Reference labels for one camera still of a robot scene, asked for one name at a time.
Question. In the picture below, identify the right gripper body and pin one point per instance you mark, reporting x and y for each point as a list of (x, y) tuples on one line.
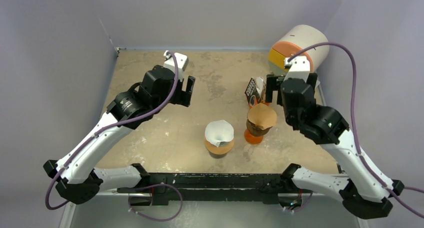
[(276, 89)]

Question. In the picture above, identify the dark walnut dripper stand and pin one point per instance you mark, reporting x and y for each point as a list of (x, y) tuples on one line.
[(255, 130)]

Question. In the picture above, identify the light bamboo dripper stand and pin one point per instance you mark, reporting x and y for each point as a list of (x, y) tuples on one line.
[(220, 149)]

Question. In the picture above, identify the grey glass carafe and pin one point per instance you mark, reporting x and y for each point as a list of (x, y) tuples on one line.
[(217, 156)]

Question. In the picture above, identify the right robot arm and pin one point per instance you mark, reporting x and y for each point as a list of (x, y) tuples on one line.
[(364, 190)]

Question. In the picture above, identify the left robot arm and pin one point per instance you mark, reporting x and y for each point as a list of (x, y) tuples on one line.
[(76, 177)]

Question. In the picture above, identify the white paper coffee filter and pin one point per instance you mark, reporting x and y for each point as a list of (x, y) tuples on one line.
[(219, 133)]

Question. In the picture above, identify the coffee paper filter box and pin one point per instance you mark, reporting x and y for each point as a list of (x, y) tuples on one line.
[(255, 91)]

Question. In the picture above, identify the orange glass carafe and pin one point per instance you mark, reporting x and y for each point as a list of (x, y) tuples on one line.
[(252, 139)]

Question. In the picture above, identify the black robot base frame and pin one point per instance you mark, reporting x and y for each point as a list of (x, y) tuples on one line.
[(267, 188)]

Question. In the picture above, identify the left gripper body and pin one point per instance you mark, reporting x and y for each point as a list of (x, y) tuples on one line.
[(179, 95)]

